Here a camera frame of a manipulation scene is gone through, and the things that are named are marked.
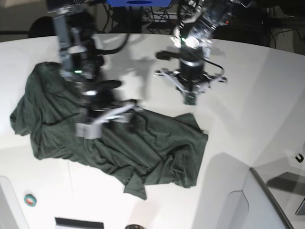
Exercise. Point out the blue plastic bin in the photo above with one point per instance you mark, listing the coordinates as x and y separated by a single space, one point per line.
138 3

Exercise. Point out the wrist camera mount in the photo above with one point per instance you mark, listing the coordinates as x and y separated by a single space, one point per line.
89 131
190 98

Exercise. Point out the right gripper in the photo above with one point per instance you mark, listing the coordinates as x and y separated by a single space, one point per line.
100 103

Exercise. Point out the small black round object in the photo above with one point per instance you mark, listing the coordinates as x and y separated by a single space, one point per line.
134 226

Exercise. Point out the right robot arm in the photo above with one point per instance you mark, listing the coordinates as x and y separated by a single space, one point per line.
82 62

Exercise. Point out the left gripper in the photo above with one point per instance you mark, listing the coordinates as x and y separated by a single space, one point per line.
190 78

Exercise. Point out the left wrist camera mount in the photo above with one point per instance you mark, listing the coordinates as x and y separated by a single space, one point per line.
190 98

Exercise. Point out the black U-shaped hook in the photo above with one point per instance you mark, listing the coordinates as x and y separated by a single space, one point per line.
300 158

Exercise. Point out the green red tape roll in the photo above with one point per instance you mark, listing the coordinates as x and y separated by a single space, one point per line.
30 200

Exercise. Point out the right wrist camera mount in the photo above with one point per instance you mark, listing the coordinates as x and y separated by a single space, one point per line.
89 131

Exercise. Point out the dark green t-shirt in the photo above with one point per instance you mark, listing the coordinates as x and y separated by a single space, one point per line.
151 149

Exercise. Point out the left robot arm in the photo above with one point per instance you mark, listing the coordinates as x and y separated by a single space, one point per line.
193 37

